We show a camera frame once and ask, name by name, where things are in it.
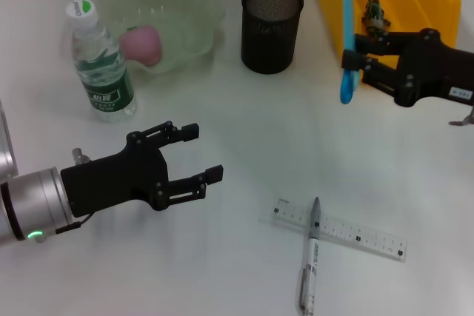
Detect left gripper connector cable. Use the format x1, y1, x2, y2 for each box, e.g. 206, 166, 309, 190
55, 147, 93, 235

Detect water bottle green label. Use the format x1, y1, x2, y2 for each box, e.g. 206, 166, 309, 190
65, 0, 138, 124

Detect green translucent fruit plate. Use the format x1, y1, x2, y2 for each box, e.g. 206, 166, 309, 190
84, 0, 227, 75

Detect gripper connector cable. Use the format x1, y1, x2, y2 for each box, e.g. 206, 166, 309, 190
448, 104, 474, 127
55, 147, 93, 235

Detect silver white pen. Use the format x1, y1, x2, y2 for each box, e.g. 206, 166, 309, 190
298, 196, 322, 315

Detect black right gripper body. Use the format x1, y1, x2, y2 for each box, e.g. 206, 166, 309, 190
394, 28, 474, 108

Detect transparent plastic ruler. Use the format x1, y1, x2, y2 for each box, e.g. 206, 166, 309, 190
272, 197, 408, 263

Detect green plastic wrapper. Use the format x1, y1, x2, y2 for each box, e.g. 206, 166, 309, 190
364, 0, 393, 40

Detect black mesh pen holder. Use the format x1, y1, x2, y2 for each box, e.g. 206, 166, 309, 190
241, 0, 305, 75

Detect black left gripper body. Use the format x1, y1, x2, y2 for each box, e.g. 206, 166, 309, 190
60, 130, 170, 219

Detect blue scissors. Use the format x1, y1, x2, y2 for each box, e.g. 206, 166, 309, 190
339, 0, 363, 106

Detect right gripper connector cable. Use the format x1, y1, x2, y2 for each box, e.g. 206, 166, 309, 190
448, 104, 474, 127

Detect pink peach toy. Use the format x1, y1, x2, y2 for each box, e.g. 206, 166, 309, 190
118, 24, 164, 66

